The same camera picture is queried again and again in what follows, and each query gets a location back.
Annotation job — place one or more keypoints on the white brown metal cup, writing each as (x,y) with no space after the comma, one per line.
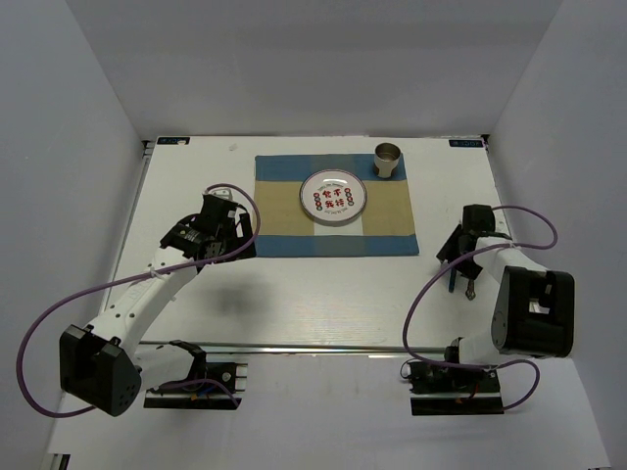
(386,159)

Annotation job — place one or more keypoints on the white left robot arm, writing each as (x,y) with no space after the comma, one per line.
(102,364)

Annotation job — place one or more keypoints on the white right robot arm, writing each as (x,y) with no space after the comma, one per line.
(534,311)

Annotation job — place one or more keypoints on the blue label sticker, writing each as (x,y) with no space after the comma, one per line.
(174,141)
(466,143)

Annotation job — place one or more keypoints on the blue tan white placemat cloth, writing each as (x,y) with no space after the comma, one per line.
(384,229)

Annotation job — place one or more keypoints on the blue label sticker left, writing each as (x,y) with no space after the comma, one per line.
(174,141)

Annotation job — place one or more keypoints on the pink iridescent fork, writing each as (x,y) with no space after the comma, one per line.
(470,290)

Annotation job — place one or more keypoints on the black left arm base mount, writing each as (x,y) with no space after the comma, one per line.
(182,375)

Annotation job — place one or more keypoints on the teal handled knife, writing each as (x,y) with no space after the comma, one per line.
(449,279)

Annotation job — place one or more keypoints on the blue label sticker right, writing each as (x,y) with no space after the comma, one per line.
(466,143)

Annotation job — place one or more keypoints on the white plate with red print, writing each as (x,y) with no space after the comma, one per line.
(333,197)

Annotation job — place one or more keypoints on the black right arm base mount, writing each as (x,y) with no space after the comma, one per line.
(443,391)

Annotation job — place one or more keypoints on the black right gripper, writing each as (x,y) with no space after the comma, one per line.
(450,250)

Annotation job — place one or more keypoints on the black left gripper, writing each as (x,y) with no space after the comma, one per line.
(242,247)

